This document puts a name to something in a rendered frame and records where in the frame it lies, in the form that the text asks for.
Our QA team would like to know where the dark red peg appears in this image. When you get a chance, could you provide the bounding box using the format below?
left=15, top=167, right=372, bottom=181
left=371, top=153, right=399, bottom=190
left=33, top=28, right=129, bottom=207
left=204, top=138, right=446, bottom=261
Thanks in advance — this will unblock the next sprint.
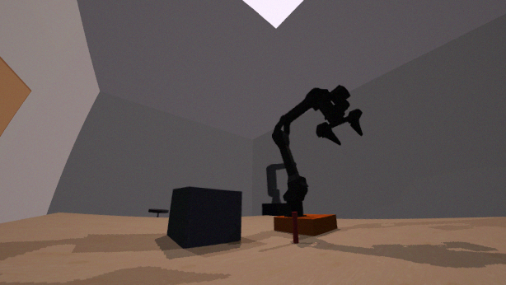
left=292, top=212, right=299, bottom=244

